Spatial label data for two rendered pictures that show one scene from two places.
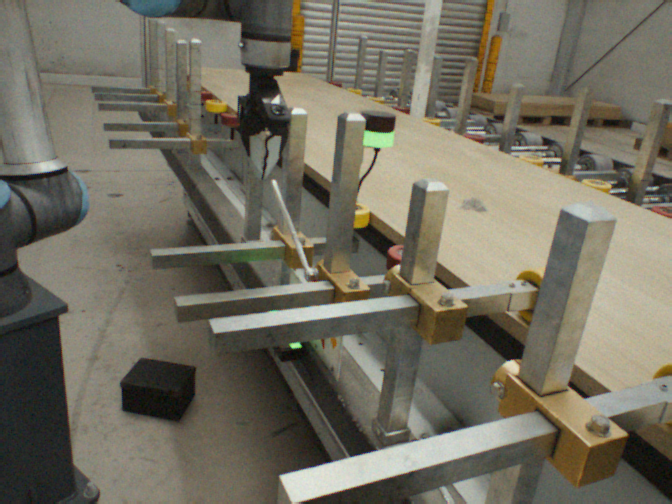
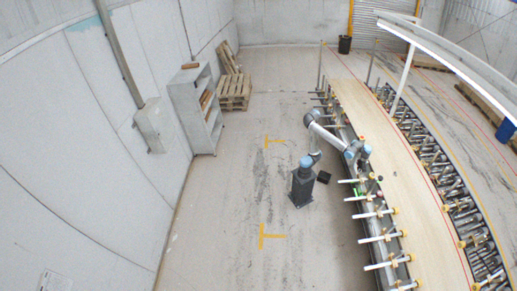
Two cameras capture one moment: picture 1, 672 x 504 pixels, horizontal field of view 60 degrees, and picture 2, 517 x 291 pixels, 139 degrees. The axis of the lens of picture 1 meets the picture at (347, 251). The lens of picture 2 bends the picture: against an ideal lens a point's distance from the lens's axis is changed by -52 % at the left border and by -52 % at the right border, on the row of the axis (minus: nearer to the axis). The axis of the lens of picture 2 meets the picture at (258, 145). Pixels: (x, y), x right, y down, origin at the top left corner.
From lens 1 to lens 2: 1.53 m
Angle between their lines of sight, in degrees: 34
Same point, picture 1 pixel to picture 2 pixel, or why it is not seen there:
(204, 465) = (332, 196)
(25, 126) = (315, 147)
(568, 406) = (386, 235)
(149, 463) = (322, 194)
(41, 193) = (315, 157)
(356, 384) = (366, 209)
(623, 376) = (399, 226)
